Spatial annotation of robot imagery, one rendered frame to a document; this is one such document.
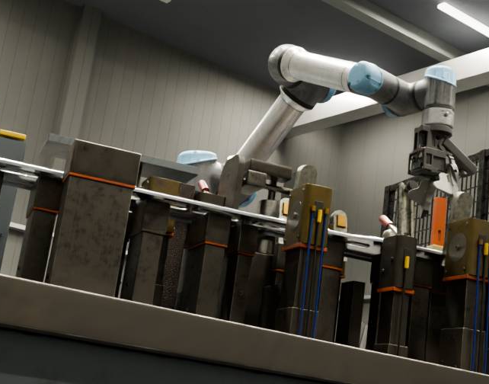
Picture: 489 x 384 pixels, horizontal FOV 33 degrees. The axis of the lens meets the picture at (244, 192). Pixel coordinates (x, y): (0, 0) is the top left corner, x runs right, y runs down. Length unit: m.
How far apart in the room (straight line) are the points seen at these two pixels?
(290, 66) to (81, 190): 0.93
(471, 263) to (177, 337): 1.01
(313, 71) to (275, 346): 1.38
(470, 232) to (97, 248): 0.74
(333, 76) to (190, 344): 1.38
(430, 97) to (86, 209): 0.93
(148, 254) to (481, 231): 0.67
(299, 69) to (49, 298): 1.56
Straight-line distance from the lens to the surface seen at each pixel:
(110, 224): 1.47
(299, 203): 1.60
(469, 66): 12.35
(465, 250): 1.72
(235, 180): 1.93
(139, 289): 1.62
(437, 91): 2.03
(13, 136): 2.00
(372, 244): 1.85
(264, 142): 2.45
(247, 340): 0.84
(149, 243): 1.63
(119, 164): 1.49
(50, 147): 2.02
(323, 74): 2.13
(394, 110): 2.12
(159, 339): 0.78
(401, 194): 2.12
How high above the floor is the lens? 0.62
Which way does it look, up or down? 14 degrees up
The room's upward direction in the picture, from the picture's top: 8 degrees clockwise
